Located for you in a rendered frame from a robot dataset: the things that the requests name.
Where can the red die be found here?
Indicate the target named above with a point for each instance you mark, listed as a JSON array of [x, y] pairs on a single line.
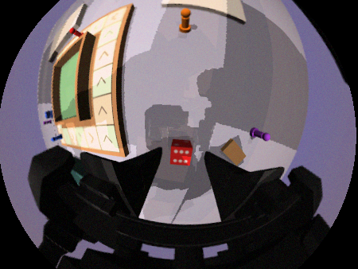
[[181, 152]]

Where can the blue die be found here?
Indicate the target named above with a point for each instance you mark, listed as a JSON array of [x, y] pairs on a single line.
[[48, 114]]

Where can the orange pawn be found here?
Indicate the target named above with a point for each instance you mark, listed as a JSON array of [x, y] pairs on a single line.
[[185, 27]]

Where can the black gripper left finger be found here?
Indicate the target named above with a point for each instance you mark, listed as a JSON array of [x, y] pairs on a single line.
[[132, 177]]

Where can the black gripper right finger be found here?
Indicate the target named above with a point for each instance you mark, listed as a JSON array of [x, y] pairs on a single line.
[[233, 186]]

